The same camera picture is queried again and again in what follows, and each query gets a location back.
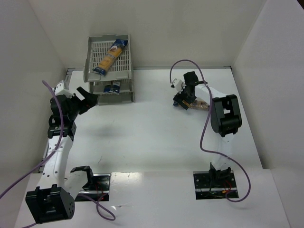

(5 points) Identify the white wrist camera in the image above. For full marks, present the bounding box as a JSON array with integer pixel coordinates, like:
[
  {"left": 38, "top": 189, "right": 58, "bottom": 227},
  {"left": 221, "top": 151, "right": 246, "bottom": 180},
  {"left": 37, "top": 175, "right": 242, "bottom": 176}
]
[
  {"left": 54, "top": 80, "right": 73, "bottom": 98},
  {"left": 171, "top": 78, "right": 184, "bottom": 92}
]

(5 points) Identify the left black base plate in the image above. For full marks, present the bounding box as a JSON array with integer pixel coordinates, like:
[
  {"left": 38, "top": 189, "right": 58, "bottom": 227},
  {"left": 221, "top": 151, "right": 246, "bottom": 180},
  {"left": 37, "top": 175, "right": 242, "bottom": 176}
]
[{"left": 75, "top": 174, "right": 111, "bottom": 202}]

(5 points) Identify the spaghetti bag with text label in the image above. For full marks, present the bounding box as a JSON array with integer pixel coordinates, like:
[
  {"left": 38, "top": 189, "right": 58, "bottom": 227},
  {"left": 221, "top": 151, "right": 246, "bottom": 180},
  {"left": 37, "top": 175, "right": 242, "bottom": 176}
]
[{"left": 104, "top": 81, "right": 121, "bottom": 94}]

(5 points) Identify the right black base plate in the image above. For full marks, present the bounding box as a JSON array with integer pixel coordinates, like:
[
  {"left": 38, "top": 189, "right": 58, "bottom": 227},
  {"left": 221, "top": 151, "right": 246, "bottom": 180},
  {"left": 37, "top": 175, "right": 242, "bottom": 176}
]
[{"left": 193, "top": 171, "right": 239, "bottom": 200}]

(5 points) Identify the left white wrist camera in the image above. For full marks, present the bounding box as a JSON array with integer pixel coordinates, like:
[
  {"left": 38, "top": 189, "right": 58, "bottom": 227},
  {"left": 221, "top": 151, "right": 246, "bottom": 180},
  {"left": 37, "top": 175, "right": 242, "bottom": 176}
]
[{"left": 54, "top": 80, "right": 73, "bottom": 98}]

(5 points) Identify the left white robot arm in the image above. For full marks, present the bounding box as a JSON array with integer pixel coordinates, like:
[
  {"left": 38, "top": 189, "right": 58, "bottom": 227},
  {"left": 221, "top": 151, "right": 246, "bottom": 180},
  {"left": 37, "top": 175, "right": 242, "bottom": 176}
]
[{"left": 25, "top": 85, "right": 98, "bottom": 224}]

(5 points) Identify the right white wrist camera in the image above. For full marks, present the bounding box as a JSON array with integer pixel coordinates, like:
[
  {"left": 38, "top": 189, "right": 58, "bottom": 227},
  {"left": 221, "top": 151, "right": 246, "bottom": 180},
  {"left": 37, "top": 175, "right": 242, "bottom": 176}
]
[{"left": 171, "top": 78, "right": 184, "bottom": 92}]

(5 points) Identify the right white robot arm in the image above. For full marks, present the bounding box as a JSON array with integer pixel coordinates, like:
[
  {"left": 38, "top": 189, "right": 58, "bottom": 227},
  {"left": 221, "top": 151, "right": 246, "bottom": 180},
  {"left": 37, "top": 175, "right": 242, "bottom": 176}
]
[{"left": 171, "top": 71, "right": 242, "bottom": 170}]

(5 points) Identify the grey three-tier tray shelf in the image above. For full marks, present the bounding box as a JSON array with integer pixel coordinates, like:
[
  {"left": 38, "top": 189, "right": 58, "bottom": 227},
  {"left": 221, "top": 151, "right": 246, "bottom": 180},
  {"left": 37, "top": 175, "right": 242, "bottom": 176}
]
[{"left": 83, "top": 34, "right": 135, "bottom": 105}]

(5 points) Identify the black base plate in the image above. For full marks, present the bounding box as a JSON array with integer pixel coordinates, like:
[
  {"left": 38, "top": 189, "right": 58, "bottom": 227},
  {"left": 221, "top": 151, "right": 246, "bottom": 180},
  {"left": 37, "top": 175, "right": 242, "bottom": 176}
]
[
  {"left": 193, "top": 171, "right": 239, "bottom": 200},
  {"left": 75, "top": 174, "right": 111, "bottom": 202}
]

